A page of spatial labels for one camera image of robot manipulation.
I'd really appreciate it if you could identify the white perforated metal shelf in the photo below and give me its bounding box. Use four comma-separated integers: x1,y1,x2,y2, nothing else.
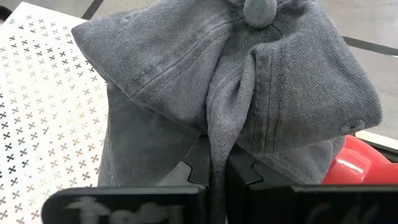
0,1,109,224

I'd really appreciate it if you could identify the red desk lamp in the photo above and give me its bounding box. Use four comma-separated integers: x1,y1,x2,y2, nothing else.
322,134,398,185

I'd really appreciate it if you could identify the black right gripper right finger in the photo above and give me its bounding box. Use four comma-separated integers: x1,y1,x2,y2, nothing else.
226,143,398,224

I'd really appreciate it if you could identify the grey denim cap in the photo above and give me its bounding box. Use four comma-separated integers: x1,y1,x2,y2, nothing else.
70,0,384,224

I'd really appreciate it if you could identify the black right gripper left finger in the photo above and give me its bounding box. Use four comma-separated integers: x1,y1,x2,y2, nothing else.
41,135,212,224

